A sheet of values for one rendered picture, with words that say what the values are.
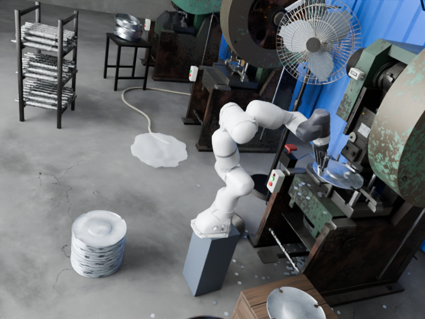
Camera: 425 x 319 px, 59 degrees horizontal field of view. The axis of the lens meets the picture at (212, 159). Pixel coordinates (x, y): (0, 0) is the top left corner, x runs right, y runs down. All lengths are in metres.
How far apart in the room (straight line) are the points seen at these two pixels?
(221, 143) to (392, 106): 0.69
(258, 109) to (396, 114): 0.53
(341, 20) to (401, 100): 1.19
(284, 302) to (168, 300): 0.66
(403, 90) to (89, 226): 1.68
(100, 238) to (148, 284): 0.39
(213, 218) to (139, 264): 0.65
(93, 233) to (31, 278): 0.40
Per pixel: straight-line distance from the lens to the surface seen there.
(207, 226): 1.93
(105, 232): 2.18
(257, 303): 1.89
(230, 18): 2.96
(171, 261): 2.42
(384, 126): 1.64
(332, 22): 2.68
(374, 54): 2.11
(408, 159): 1.65
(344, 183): 2.16
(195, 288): 2.23
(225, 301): 2.31
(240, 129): 1.54
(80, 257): 2.21
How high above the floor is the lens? 1.76
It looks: 30 degrees down
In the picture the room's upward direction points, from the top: 15 degrees clockwise
